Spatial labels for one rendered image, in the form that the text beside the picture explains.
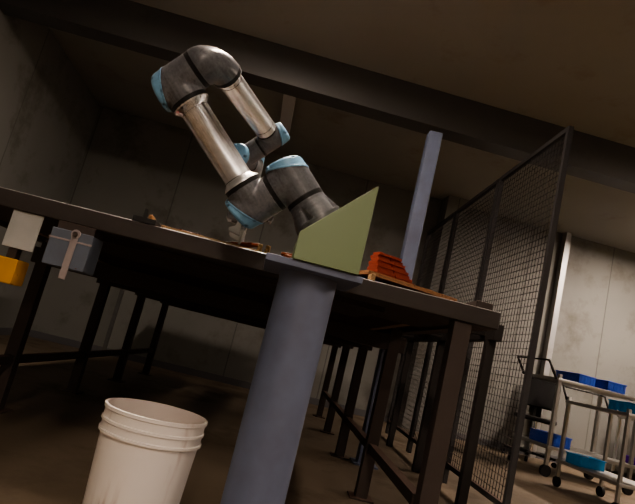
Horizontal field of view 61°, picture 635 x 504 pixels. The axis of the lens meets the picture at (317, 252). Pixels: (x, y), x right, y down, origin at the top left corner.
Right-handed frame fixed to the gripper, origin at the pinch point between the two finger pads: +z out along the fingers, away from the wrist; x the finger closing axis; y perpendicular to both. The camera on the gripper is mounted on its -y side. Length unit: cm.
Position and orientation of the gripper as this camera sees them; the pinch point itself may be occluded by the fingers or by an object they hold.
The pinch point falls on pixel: (240, 246)
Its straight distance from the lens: 200.1
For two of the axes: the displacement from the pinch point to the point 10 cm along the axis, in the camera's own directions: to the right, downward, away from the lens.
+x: 1.3, -1.3, -9.8
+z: -1.9, 9.7, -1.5
